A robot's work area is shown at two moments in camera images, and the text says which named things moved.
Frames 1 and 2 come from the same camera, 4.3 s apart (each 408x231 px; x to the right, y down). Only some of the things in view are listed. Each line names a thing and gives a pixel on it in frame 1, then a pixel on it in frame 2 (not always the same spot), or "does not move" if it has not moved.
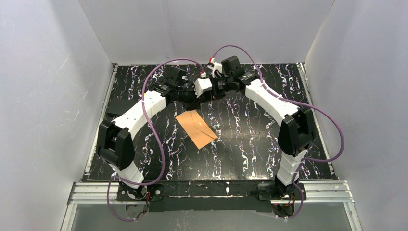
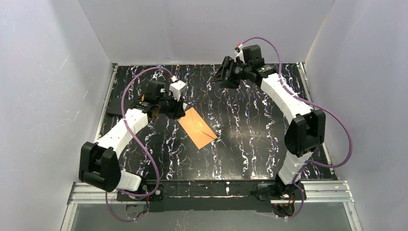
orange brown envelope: [198, 131] does not move
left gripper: [190, 96] to [173, 108]
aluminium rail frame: [338, 192] does not move
